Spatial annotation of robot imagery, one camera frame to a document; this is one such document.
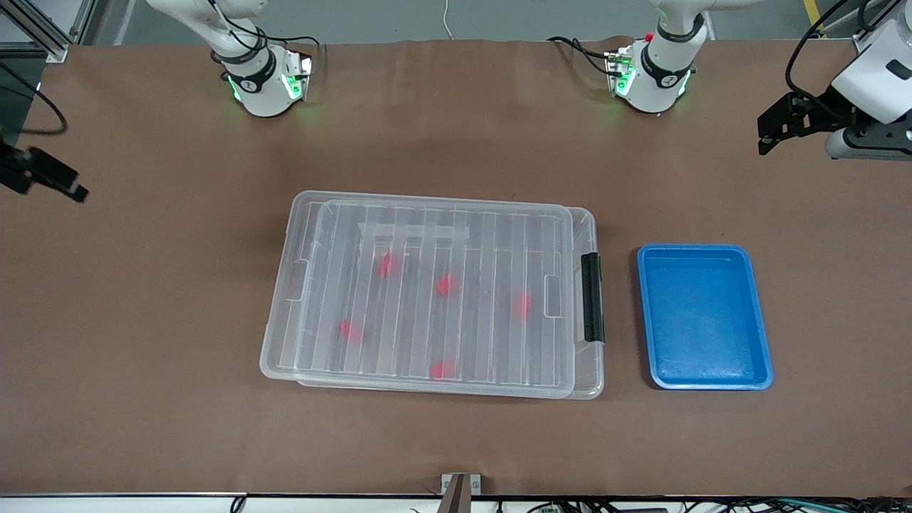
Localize tangled black cable bundle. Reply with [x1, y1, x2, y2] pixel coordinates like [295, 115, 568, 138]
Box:
[492, 497, 912, 513]

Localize clear plastic storage box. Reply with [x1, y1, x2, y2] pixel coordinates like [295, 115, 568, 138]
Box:
[294, 199, 606, 400]

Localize black left arm base cable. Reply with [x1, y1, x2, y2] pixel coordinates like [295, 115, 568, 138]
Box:
[547, 36, 615, 76]

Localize clear ribbed plastic lid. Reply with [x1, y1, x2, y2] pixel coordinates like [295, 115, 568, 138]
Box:
[259, 190, 578, 399]

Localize black box latch handle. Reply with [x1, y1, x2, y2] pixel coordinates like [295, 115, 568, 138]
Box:
[581, 252, 606, 344]

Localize blue plastic tray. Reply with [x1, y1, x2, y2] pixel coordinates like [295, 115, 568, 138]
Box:
[638, 244, 775, 391]

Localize aluminium frame profile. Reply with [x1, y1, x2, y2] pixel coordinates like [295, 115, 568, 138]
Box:
[854, 0, 902, 52]
[71, 0, 100, 45]
[0, 0, 72, 65]

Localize black arm base cable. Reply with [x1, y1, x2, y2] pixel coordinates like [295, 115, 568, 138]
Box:
[264, 32, 327, 52]
[547, 36, 615, 76]

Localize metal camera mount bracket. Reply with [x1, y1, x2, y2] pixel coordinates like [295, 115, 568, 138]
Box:
[440, 473, 482, 513]

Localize black right arm base cable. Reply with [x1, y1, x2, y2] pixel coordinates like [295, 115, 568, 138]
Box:
[264, 32, 327, 52]

